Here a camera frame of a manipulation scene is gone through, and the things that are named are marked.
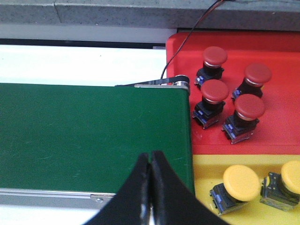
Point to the grey stone shelf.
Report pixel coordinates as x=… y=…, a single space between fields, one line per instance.
x=161 y=14

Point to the yellow plastic tray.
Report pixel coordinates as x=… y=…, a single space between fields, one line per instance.
x=209 y=169

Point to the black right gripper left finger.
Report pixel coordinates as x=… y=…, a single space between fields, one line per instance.
x=131 y=204

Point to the aluminium conveyor rail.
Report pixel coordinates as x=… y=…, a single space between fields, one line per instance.
x=54 y=198

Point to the red push button top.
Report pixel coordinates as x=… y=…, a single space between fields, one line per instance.
x=255 y=76

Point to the red plastic tray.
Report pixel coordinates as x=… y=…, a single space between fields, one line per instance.
x=278 y=131

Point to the red push button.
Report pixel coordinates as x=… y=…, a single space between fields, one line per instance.
x=213 y=59
x=255 y=76
x=207 y=112
x=240 y=125

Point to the yellow push button front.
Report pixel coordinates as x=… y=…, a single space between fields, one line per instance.
x=240 y=185

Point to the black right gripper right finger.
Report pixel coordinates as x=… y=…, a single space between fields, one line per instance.
x=173 y=203

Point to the black toothed drive belt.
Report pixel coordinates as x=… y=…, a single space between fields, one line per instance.
x=178 y=78

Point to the green conveyor belt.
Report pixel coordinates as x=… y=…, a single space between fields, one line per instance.
x=88 y=138

